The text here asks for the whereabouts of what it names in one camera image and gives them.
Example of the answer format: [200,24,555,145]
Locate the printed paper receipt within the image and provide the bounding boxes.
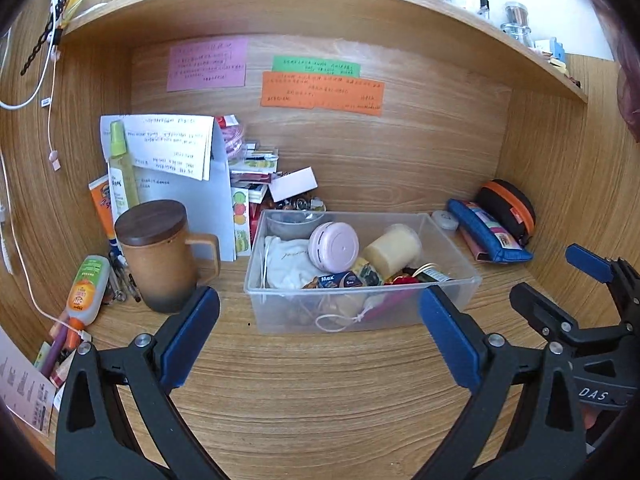
[0,326,57,437]

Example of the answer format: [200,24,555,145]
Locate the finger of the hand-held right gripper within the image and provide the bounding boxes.
[508,282,592,357]
[565,243,640,322]

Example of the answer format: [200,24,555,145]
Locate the white charging cable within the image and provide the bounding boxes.
[0,0,65,172]
[0,152,92,343]

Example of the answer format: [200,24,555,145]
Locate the glass jar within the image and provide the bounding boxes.
[501,2,532,47]

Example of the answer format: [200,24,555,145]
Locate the handwritten white paper sheets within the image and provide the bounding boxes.
[99,114,216,182]

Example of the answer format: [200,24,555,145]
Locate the dark wooden mug lid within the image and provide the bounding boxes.
[114,199,187,248]

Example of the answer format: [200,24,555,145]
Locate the pink coil in packet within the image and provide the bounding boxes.
[215,115,247,162]

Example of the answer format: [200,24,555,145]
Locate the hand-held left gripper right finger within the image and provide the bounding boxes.
[414,285,589,480]

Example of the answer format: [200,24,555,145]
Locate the blue snack packet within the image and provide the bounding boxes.
[302,257,384,291]

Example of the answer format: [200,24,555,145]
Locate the white paper folder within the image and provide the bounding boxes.
[131,124,237,264]

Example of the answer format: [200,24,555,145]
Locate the red velvet pouch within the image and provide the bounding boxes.
[366,262,437,322]

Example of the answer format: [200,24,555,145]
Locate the bundle of pens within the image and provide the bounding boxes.
[106,249,142,304]

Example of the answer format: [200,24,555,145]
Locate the brown ceramic mug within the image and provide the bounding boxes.
[119,222,221,315]

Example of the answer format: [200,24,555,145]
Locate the clear small bowl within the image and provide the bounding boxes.
[266,209,327,241]

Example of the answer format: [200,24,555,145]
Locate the yellow spray bottle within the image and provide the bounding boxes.
[107,120,136,214]

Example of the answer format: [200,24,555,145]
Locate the small white round case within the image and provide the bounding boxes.
[431,209,460,231]

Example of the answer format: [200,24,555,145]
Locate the pile of small trinkets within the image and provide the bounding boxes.
[262,194,328,213]

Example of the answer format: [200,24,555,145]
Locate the wooden shelf board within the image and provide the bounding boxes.
[59,0,589,105]

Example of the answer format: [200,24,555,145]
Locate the white cloth drawstring pouch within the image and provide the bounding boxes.
[262,235,322,291]

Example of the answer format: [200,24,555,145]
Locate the green paper note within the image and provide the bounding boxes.
[272,55,362,78]

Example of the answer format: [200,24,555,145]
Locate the gold sunscreen bottle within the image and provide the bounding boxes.
[362,223,424,284]

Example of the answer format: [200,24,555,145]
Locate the pink round case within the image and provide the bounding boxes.
[308,221,360,274]

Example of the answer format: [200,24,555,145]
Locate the orange label white bottle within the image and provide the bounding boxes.
[66,254,111,327]

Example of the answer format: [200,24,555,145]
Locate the blank white card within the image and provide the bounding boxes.
[268,167,319,204]

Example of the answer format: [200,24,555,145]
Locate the cream soft pouch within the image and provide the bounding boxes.
[314,287,389,334]

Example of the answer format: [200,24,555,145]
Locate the person's hair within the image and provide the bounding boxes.
[549,0,640,142]

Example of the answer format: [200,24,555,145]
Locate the fruit sticker sheet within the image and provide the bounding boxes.
[230,187,251,257]

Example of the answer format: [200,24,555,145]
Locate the orange tube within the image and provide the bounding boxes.
[88,175,124,257]

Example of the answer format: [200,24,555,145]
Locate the blue pencil case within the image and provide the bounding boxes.
[446,198,534,265]

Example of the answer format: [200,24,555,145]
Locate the orange paper note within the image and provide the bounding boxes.
[260,70,386,116]

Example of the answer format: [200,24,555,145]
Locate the black braided strap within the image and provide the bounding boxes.
[20,0,71,77]

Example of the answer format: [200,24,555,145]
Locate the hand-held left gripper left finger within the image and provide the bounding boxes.
[55,285,237,480]

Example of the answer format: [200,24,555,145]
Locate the pink paper note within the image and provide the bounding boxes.
[166,36,249,93]

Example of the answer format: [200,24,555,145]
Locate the wooden desktop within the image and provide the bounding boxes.
[30,210,640,480]

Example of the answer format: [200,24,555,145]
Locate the black round case orange zipper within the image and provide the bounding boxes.
[473,178,537,247]

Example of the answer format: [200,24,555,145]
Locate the pile of sachet packets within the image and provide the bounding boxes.
[229,141,281,202]

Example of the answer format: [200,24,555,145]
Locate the clear plastic storage bin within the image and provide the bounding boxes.
[243,208,483,336]

